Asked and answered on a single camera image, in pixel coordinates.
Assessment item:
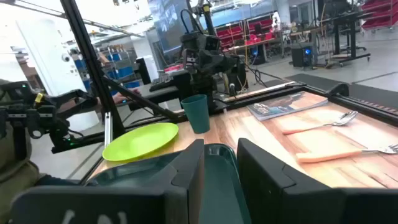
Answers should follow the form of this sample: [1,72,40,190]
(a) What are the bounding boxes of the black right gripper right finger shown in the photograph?
[236,138,398,224]

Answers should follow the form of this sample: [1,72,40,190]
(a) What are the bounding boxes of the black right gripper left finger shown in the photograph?
[9,138,205,224]

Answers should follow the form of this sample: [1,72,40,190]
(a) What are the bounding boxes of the teal plastic cup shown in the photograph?
[180,94,211,134]

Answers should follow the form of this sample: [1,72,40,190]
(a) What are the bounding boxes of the orange-handled metal fork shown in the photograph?
[295,143,398,164]

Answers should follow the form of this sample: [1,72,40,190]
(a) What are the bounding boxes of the lime green plate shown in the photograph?
[101,122,180,162]

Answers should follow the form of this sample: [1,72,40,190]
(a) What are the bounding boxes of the orange-handled metal spoon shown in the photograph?
[281,110,359,135]

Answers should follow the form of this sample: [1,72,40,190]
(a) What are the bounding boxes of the red bin shelf rack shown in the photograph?
[214,21,246,48]
[360,0,398,30]
[245,14,277,42]

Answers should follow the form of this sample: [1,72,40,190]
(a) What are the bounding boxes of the black keyboard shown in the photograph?
[149,73,175,93]

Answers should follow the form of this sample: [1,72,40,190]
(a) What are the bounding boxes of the white computer box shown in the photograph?
[136,55,160,85]

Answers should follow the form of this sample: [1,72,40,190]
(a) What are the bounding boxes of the teal bowl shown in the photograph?
[86,143,252,224]

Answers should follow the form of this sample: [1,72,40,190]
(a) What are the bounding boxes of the blue bin shelf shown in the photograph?
[73,45,141,91]

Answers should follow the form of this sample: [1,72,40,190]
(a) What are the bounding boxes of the illustrated book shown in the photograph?
[247,90,329,121]

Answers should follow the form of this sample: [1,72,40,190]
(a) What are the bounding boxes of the person's hand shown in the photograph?
[111,88,142,105]

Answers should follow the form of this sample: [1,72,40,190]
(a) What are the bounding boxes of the black computer tower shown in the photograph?
[290,43,315,68]

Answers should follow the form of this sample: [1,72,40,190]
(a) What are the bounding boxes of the black orange-striped floor mat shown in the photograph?
[285,73,398,110]

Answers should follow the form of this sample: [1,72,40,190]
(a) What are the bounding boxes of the black standing desk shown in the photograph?
[323,11,373,68]

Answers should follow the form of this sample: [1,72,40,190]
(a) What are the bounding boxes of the white door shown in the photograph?
[15,18,100,131]

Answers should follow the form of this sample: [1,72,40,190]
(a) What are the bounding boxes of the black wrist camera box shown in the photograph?
[181,32,221,52]

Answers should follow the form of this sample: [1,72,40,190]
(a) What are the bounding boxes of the large wall screen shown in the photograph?
[147,0,200,54]

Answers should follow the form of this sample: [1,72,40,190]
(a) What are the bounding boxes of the black aluminium table frame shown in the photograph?
[58,0,398,150]

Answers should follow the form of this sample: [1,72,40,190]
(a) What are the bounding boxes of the black curved handle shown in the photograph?
[326,82,351,97]

